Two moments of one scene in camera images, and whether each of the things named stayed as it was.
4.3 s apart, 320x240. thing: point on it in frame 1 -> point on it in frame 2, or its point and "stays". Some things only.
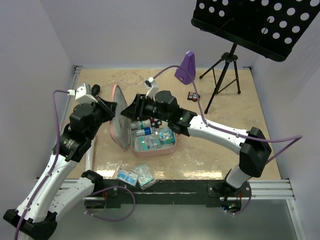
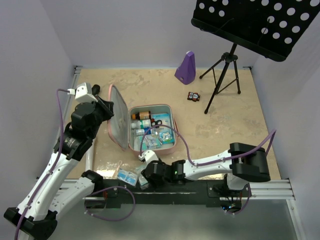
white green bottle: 140,125 stays
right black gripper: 136,109 -> 154,183
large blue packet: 166,135 stays
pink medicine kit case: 143,137 stays
